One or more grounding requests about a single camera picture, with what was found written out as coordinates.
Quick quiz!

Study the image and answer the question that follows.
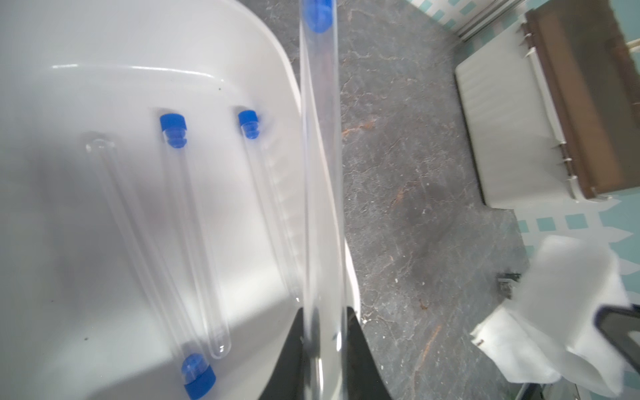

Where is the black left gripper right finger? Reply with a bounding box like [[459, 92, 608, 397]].
[[346, 307, 392, 400]]

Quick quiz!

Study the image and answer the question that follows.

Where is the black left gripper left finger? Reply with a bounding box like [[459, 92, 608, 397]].
[[258, 308, 309, 400]]

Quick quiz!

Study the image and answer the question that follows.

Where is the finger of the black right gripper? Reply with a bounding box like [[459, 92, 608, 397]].
[[594, 304, 640, 373]]

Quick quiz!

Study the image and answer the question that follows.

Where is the white wiping cloth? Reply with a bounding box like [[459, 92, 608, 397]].
[[471, 235, 631, 398]]

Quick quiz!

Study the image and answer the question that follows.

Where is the small metal blue clip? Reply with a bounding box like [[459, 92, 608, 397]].
[[497, 273, 522, 299]]

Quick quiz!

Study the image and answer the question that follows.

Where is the brown lidded storage box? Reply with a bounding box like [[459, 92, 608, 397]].
[[455, 1, 639, 209]]

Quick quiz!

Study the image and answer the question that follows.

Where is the white rectangular plastic tray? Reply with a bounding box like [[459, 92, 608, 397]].
[[0, 0, 362, 400]]

